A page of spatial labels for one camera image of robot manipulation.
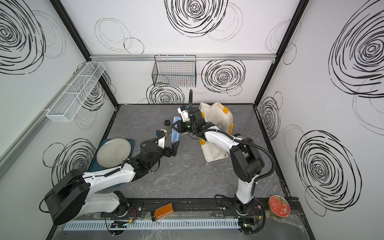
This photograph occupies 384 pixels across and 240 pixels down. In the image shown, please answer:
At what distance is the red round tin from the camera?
27.9 inches

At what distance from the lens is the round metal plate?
91 centimetres

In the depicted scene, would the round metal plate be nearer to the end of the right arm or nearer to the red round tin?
the end of the right arm

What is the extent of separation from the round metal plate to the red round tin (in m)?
0.84
